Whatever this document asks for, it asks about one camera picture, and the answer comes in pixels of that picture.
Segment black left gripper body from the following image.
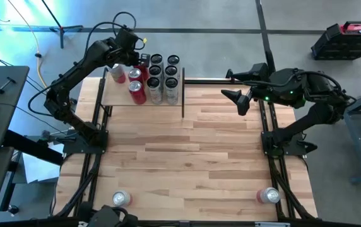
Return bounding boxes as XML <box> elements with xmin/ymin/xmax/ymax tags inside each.
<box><xmin>106</xmin><ymin>27</ymin><xmax>141</xmax><ymax>66</ymax></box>

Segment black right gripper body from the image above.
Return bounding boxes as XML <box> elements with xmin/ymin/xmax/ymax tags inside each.
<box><xmin>252</xmin><ymin>68</ymin><xmax>309</xmax><ymax>107</ymax></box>

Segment Celsius Arctic Vibe slim can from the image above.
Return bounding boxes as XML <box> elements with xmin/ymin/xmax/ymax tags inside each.
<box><xmin>163</xmin><ymin>64</ymin><xmax>179</xmax><ymax>79</ymax></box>
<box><xmin>167</xmin><ymin>54</ymin><xmax>181</xmax><ymax>69</ymax></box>
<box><xmin>163</xmin><ymin>76</ymin><xmax>180</xmax><ymax>106</ymax></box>

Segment white and red Spindrift can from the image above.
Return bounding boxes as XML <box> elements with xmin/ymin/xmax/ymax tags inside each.
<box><xmin>112</xmin><ymin>190</ymin><xmax>133</xmax><ymax>208</ymax></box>
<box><xmin>256</xmin><ymin>187</ymin><xmax>281</xmax><ymax>205</ymax></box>
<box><xmin>107</xmin><ymin>63</ymin><xmax>127</xmax><ymax>84</ymax></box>

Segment group of dark upright cans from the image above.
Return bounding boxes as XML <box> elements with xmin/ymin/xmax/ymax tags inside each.
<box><xmin>99</xmin><ymin>67</ymin><xmax>186</xmax><ymax>119</ymax></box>

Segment black tripod stand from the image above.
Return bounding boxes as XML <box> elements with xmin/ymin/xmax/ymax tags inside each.
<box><xmin>40</xmin><ymin>0</ymin><xmax>84</xmax><ymax>50</ymax></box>

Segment black and red toolbox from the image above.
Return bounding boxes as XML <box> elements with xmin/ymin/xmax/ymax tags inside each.
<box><xmin>310</xmin><ymin>20</ymin><xmax>361</xmax><ymax>61</ymax></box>

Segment grey desk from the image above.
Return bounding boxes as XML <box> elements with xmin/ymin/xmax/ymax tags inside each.
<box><xmin>0</xmin><ymin>65</ymin><xmax>30</xmax><ymax>224</ymax></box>

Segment black support beam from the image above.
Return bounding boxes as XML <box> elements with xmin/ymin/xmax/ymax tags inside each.
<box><xmin>2</xmin><ymin>131</ymin><xmax>64</xmax><ymax>166</ymax></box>

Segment white floor sheet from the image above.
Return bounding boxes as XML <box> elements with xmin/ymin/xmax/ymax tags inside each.
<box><xmin>11</xmin><ymin>138</ymin><xmax>64</xmax><ymax>185</ymax></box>

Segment black chair caster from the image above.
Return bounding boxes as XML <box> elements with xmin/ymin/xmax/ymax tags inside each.
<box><xmin>6</xmin><ymin>204</ymin><xmax>20</xmax><ymax>217</ymax></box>

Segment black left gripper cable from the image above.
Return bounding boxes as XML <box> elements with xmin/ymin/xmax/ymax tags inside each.
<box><xmin>84</xmin><ymin>11</ymin><xmax>146</xmax><ymax>53</ymax></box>

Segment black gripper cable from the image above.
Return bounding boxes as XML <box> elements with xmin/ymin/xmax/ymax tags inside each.
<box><xmin>84</xmin><ymin>11</ymin><xmax>146</xmax><ymax>53</ymax></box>
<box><xmin>243</xmin><ymin>71</ymin><xmax>357</xmax><ymax>103</ymax></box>

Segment black table edge rail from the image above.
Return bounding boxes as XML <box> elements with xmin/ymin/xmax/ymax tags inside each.
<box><xmin>183</xmin><ymin>78</ymin><xmax>254</xmax><ymax>86</ymax></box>

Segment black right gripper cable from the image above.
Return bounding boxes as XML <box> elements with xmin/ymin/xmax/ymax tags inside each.
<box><xmin>243</xmin><ymin>71</ymin><xmax>357</xmax><ymax>103</ymax></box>

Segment black aluminium mounting frame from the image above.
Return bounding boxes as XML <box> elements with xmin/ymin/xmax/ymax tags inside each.
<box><xmin>52</xmin><ymin>77</ymin><xmax>112</xmax><ymax>221</ymax></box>
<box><xmin>257</xmin><ymin>79</ymin><xmax>319</xmax><ymax>221</ymax></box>

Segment yellow floor cable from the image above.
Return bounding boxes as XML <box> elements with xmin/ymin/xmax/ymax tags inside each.
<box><xmin>8</xmin><ymin>0</ymin><xmax>50</xmax><ymax>91</ymax></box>

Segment black rail with silver plates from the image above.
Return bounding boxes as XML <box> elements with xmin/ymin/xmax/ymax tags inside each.
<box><xmin>0</xmin><ymin>216</ymin><xmax>361</xmax><ymax>227</ymax></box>

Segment black device with cable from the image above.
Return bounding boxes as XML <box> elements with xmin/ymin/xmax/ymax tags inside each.
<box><xmin>78</xmin><ymin>201</ymin><xmax>139</xmax><ymax>227</ymax></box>

